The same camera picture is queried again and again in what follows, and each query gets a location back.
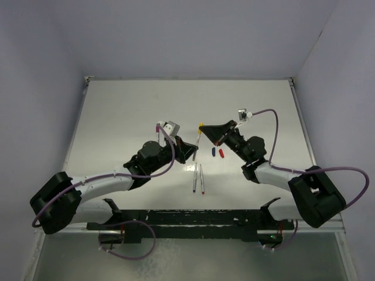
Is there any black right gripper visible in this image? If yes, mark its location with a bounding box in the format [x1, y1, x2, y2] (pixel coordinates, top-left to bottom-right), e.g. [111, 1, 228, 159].
[200, 120, 251, 162]

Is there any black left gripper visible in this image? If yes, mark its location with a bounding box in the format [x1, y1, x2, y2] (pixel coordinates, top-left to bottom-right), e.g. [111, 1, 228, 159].
[148, 135, 197, 173]

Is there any silver pen yellow tip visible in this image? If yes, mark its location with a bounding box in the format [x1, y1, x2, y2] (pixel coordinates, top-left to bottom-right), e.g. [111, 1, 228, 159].
[192, 122, 204, 162]

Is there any yellow pen cap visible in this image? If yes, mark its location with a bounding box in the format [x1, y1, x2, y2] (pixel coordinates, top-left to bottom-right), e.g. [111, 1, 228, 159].
[198, 123, 203, 134]

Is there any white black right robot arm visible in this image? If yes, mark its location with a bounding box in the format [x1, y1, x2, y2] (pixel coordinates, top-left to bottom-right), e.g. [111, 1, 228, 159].
[199, 120, 346, 229]

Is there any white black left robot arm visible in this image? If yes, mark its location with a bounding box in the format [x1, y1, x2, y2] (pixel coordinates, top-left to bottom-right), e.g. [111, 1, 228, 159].
[30, 136, 198, 234]

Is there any silver pen blue tip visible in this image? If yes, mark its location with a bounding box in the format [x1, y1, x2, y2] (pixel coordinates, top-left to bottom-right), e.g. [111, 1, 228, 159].
[193, 163, 197, 193]

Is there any silver pen red tip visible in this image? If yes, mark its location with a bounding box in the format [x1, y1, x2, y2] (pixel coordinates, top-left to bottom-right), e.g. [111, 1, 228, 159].
[199, 164, 205, 195]

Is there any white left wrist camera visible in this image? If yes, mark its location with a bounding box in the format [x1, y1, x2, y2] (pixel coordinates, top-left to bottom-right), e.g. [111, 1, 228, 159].
[157, 121, 180, 138]

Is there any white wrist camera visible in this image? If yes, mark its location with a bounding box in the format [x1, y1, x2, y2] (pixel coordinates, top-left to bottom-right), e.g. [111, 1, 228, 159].
[235, 108, 253, 128]
[157, 121, 180, 138]

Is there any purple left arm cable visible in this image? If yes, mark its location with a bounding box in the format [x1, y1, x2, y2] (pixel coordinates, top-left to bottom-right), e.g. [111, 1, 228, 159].
[31, 122, 176, 228]

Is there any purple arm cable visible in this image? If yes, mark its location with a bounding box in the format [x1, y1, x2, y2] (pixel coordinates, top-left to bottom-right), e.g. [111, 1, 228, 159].
[31, 122, 176, 228]
[251, 109, 370, 208]

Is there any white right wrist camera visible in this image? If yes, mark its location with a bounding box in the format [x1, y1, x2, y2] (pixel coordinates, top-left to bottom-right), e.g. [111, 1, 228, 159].
[235, 108, 253, 128]

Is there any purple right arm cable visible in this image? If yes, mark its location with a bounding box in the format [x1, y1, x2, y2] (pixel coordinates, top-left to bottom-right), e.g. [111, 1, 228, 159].
[251, 109, 370, 208]

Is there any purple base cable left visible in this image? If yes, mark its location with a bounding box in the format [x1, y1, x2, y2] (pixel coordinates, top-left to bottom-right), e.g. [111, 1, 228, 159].
[98, 220, 157, 260]

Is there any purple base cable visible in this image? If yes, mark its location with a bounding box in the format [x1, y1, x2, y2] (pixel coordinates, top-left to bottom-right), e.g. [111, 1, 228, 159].
[98, 220, 157, 260]
[261, 219, 299, 253]

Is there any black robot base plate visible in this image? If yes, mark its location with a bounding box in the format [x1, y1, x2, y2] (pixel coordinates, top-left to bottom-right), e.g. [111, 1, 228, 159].
[87, 210, 295, 244]

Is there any aluminium table edge rail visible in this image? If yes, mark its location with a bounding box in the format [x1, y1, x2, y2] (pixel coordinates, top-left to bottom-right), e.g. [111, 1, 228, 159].
[288, 77, 316, 165]

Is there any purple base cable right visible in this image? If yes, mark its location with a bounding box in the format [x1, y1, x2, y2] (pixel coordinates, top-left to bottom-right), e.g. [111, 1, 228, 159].
[261, 219, 299, 253]

